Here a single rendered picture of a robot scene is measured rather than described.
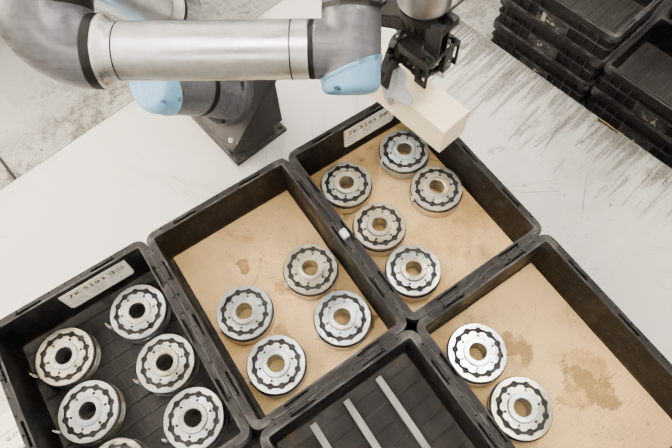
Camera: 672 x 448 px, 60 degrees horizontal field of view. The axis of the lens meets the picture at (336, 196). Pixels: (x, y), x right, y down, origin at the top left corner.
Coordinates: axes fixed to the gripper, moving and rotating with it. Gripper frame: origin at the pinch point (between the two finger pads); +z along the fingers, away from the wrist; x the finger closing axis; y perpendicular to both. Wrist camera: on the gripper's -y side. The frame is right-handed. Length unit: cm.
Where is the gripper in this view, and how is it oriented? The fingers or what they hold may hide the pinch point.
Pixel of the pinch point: (402, 85)
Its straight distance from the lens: 101.2
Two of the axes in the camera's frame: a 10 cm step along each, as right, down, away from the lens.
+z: 0.3, 4.6, 8.9
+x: 7.3, -6.1, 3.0
